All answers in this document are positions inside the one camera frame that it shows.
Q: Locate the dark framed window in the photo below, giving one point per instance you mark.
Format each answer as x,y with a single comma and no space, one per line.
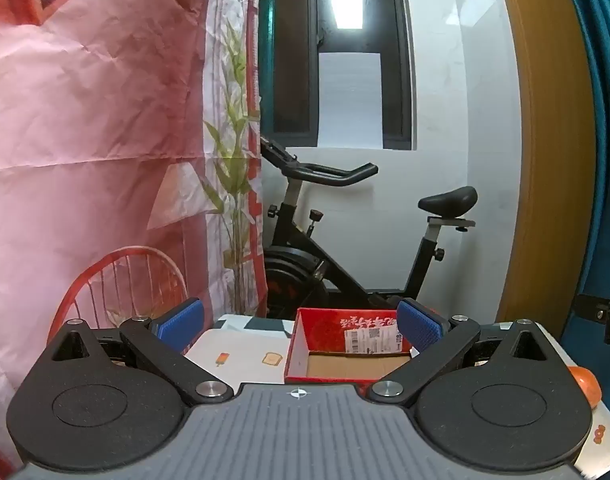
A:
290,60

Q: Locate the red cardboard box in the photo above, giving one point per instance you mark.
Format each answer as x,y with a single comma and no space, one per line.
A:
330,337

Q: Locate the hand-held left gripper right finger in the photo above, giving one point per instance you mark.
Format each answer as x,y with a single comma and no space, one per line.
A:
419,326

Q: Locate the white board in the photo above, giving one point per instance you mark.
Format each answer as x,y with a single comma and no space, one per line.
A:
350,100

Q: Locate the white printed table cover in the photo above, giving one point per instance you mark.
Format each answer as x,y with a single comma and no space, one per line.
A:
245,347

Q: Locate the pink printed backdrop curtain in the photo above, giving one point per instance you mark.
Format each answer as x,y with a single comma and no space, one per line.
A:
95,135

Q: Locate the orange soft ball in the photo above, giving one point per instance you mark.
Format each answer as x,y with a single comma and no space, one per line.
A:
586,385

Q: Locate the black exercise bike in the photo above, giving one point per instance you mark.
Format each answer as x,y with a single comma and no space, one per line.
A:
305,255

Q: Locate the blue curtain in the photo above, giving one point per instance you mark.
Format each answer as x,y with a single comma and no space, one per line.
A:
605,110

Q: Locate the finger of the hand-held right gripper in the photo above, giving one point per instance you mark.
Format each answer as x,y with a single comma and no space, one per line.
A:
591,306

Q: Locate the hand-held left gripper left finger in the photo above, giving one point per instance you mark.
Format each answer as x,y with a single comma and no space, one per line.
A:
177,324

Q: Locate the wooden door frame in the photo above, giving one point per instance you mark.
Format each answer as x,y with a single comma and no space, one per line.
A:
550,160

